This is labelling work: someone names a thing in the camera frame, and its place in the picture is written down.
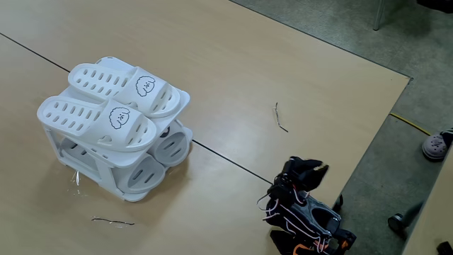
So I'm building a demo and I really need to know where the person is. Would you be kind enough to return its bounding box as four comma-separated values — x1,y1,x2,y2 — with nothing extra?
421,127,453,162

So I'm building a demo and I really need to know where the grey table leg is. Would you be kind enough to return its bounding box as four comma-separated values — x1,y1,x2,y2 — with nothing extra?
402,197,426,228

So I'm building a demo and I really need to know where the white two-shelf shoe rack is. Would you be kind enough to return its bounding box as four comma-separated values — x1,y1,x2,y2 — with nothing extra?
38,55,195,203

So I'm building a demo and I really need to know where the servo wire bundle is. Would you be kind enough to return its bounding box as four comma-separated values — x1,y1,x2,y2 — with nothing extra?
256,189,332,255

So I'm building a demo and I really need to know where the grey slipper with bear badge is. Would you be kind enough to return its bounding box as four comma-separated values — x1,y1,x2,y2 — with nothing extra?
150,119,195,167

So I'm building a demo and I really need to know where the clear tape strip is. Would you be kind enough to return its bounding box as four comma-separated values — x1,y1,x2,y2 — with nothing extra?
273,101,289,133
71,169,81,196

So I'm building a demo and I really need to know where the metal chair leg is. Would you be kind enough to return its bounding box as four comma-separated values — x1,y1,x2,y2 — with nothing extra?
372,0,387,32

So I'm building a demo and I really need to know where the yellow floor cable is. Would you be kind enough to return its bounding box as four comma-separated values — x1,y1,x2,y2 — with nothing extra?
389,111,432,137

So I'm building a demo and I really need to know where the white slipper with dog print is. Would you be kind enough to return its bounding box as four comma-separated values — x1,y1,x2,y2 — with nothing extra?
67,62,182,119
36,95,158,153

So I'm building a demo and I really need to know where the black caster wheel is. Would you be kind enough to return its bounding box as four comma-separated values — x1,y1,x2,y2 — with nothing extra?
331,193,345,214
386,212,405,234

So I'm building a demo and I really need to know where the small black object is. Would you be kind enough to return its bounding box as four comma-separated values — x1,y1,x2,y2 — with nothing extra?
436,241,453,255

